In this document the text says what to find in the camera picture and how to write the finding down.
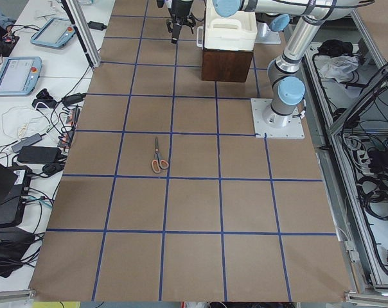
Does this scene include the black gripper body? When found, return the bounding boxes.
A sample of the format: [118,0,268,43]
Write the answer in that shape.
[169,0,195,26]

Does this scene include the orange grey handled scissors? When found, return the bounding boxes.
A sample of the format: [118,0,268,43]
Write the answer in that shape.
[151,137,170,174]

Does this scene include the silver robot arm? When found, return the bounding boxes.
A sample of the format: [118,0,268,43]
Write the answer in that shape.
[213,1,374,128]
[256,13,290,32]

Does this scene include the dark wooden drawer cabinet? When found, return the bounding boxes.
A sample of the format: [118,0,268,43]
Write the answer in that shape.
[201,49,254,83]

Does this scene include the cream plastic tray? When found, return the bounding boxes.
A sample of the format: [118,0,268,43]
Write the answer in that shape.
[204,0,257,51]

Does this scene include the black power adapter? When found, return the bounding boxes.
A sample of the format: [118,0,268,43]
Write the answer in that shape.
[87,21,107,31]

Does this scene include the far blue teach pendant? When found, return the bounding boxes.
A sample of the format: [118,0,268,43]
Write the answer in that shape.
[30,17,75,49]

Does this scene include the blue teach pendant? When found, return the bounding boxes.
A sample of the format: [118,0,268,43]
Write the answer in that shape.
[0,56,42,96]
[30,17,75,49]

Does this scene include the white cloth bundle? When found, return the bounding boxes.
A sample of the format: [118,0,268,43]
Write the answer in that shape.
[319,55,358,83]

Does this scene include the near blue teach pendant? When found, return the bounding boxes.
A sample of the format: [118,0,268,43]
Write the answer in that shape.
[0,56,42,96]

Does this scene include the brown paper table mat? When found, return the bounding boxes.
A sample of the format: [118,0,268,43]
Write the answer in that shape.
[30,1,351,302]

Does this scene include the large black power brick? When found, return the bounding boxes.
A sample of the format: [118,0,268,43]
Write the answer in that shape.
[17,146,62,164]

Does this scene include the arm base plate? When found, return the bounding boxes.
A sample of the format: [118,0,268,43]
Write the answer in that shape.
[251,98,304,139]
[255,22,281,45]

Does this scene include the aluminium frame post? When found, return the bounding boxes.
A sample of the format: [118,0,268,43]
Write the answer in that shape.
[62,0,101,69]

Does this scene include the coiled black cables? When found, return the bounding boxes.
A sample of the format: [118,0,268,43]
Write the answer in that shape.
[357,173,388,222]

